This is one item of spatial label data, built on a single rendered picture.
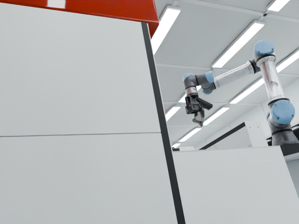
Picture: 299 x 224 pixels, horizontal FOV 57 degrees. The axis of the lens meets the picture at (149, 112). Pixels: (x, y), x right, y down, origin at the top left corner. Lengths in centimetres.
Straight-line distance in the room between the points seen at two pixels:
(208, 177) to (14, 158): 65
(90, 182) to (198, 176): 46
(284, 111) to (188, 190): 84
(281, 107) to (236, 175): 64
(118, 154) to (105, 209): 14
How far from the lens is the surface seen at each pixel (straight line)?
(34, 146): 69
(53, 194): 66
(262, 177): 119
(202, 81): 177
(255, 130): 135
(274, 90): 171
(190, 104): 168
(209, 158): 107
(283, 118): 163
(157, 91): 83
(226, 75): 190
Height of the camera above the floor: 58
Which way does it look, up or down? 23 degrees up
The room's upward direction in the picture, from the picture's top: 10 degrees counter-clockwise
